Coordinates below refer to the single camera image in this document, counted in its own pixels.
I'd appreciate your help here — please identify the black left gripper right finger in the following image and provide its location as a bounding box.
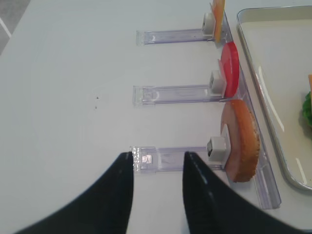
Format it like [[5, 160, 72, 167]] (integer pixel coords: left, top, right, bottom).
[[182, 152, 311, 234]]

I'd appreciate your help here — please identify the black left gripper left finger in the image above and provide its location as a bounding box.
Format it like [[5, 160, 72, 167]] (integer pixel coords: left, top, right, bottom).
[[19, 152, 134, 234]]

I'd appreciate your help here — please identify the green lettuce in burger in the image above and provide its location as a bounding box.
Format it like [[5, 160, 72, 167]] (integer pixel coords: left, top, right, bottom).
[[302, 92, 312, 127]]

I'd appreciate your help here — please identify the red tomato slice on rack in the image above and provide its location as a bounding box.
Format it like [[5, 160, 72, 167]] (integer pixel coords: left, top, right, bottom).
[[219, 41, 239, 99]]

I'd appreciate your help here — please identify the yellow cheese slice on rack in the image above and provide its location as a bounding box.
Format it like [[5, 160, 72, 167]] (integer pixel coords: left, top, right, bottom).
[[212, 0, 225, 43]]

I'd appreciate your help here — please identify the clear acrylic left food rack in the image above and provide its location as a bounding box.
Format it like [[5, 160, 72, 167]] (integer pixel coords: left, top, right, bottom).
[[129, 9, 281, 210]]

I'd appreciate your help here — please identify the bun bottom slice on rack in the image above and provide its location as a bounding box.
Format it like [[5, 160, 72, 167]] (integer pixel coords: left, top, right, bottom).
[[220, 99, 260, 182]]

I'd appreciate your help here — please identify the white metal tray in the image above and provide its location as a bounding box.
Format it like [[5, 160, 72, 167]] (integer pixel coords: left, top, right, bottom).
[[237, 5, 312, 191]]

